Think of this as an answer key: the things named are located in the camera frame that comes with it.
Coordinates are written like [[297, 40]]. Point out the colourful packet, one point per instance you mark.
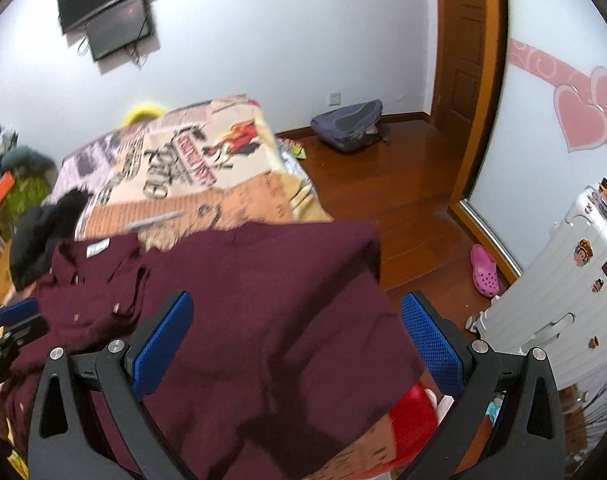
[[292, 147]]

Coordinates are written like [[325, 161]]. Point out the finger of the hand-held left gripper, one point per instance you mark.
[[28, 334], [19, 311]]

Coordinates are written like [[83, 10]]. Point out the printed blanket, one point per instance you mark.
[[208, 160]]

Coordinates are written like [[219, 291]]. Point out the white wall socket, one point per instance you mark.
[[335, 99]]

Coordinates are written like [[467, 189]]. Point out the pink swirl wall border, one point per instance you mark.
[[538, 60]]

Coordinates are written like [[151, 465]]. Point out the black jacket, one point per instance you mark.
[[38, 240]]

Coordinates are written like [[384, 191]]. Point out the yellow round object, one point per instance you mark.
[[141, 111]]

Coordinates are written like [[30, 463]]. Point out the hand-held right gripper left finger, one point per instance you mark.
[[163, 345]]

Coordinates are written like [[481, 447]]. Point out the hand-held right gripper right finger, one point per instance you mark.
[[431, 340]]

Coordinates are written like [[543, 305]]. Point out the green patterned cloth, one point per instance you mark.
[[25, 200]]

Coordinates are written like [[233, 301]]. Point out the grey blue backpack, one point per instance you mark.
[[348, 122]]

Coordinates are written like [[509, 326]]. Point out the red plush object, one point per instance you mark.
[[413, 420]]

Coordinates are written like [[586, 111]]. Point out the maroon shirt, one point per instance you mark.
[[263, 310]]

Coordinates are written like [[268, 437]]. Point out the brown wooden door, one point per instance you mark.
[[463, 85]]

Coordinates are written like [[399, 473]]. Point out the white suitcase with stickers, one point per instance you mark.
[[548, 280]]

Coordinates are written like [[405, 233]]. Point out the pink clog shoe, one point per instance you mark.
[[484, 270]]

